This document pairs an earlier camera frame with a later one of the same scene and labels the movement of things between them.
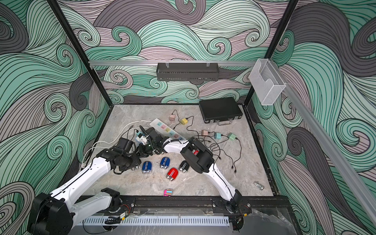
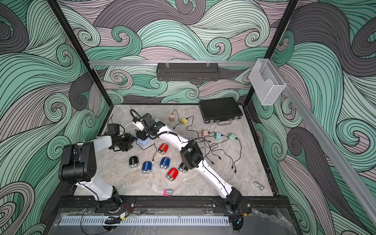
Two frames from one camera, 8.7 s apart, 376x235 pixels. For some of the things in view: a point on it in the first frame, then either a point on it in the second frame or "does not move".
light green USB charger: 232,136 does not move
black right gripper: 142,151 → 141,135
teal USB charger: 217,135 does not move
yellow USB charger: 184,121 does not move
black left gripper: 136,161 → 130,138
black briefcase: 222,110 does not move
